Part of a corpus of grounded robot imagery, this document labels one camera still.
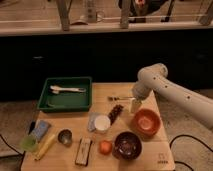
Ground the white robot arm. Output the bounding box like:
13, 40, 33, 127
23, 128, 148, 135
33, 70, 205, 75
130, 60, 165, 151
132, 63, 213, 132

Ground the orange bowl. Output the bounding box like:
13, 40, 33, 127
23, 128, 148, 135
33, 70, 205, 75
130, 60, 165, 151
132, 108, 161, 137

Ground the purple bowl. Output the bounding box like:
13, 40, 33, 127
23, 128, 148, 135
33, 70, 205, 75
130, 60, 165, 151
112, 131, 142, 160

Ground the white round cup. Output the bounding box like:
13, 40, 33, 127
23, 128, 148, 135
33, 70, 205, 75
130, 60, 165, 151
94, 115, 111, 133

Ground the orange fruit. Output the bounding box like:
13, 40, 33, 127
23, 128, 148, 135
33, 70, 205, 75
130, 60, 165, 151
99, 140, 112, 155

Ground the dark rectangular box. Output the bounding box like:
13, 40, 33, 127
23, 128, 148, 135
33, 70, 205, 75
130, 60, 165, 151
75, 138, 92, 166

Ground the green plastic tray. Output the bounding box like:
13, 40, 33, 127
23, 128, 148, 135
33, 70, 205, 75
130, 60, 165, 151
38, 77, 92, 113

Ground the small metal cup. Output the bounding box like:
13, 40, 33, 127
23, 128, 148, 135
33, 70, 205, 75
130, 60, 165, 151
58, 129, 72, 147

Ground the white brush in tray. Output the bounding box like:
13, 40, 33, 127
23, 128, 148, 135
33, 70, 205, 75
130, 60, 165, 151
50, 85, 86, 94

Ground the blue sponge cloth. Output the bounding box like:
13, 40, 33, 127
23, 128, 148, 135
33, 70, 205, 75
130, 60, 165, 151
32, 120, 51, 142

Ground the yellow banana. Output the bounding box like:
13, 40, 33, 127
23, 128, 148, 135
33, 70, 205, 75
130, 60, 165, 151
35, 134, 56, 161

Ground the green plastic cup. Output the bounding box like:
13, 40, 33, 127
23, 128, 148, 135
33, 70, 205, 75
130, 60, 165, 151
20, 135, 38, 152

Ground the black cable on floor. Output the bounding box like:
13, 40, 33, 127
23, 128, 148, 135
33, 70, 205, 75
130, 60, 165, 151
169, 134, 213, 171

